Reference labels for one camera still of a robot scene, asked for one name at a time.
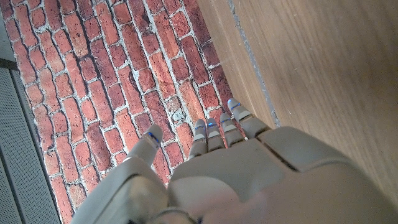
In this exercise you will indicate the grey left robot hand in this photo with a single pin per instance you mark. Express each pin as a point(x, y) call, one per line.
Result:
point(248, 180)

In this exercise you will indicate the grey tape strip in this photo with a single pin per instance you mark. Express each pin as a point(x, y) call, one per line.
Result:
point(256, 71)

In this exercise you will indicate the red brick printed backdrop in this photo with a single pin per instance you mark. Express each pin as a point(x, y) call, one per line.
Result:
point(109, 62)

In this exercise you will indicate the grey perforated wall panel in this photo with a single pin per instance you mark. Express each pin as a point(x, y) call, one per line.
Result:
point(15, 155)

